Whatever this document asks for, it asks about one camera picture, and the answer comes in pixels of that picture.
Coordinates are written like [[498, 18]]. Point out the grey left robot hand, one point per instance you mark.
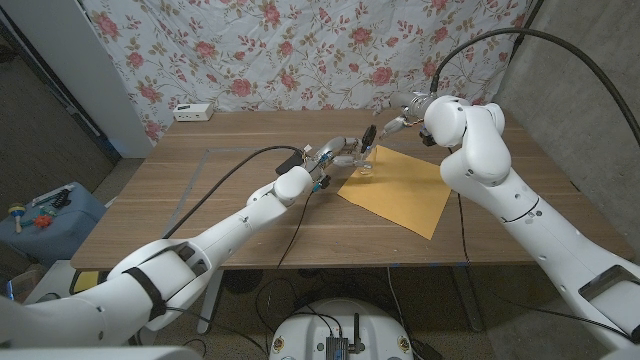
[[334, 146]]

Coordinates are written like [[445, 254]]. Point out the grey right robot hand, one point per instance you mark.
[[412, 107]]

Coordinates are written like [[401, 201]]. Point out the clear plastic dispenser bottle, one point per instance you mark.
[[366, 167]]

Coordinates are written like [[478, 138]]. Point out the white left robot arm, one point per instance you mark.
[[215, 232]]

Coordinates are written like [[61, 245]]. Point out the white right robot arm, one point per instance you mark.
[[525, 220]]

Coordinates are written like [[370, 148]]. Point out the yellow paper envelope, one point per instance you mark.
[[400, 195]]

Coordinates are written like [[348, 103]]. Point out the small black wallet case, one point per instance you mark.
[[289, 163]]

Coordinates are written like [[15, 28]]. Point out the floral rose backdrop cloth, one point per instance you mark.
[[310, 55]]

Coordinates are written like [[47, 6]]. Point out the black backdrop pole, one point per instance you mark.
[[525, 22]]

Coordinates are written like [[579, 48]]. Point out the white power strip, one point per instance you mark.
[[192, 112]]

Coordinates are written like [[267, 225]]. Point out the black round floor disc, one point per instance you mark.
[[242, 281]]

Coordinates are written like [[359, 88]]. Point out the white robot torso base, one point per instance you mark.
[[310, 332]]

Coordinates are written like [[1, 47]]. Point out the grey table leg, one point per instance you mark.
[[467, 300]]

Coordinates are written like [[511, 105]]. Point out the white table leg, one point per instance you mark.
[[209, 305]]

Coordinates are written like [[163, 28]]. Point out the white cabinet panel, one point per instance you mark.
[[85, 65]]

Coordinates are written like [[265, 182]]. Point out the black toy piece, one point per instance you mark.
[[61, 198]]

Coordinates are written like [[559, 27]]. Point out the yellow and black sign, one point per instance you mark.
[[85, 281]]

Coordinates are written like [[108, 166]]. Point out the blue storage box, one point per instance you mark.
[[60, 235]]

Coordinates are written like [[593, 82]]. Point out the white flat tool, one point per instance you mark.
[[50, 196]]

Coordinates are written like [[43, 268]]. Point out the orange toy piece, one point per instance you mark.
[[43, 221]]

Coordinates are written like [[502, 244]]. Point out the white robot torso rim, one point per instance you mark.
[[100, 354]]

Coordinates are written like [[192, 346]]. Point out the yellow and blue maraca toy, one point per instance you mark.
[[17, 212]]

